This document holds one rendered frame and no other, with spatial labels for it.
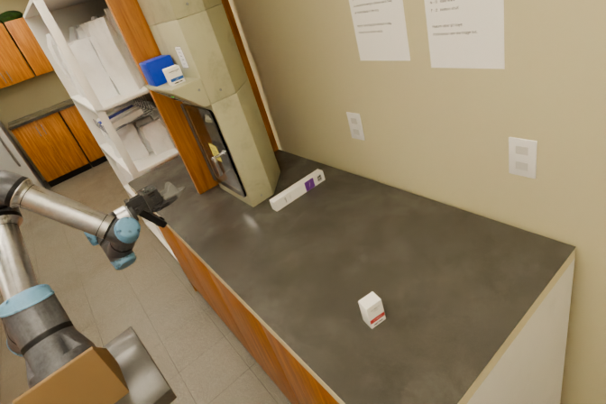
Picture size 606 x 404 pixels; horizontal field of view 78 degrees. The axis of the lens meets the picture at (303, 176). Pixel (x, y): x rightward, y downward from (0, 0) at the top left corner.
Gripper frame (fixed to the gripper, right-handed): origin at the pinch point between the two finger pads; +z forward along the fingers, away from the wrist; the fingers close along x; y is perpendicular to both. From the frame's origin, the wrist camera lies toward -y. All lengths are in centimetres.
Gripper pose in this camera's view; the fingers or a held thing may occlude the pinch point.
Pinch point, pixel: (182, 190)
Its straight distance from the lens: 152.2
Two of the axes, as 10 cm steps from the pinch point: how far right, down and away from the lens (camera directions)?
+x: -6.0, -2.4, 7.6
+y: -2.6, -8.4, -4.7
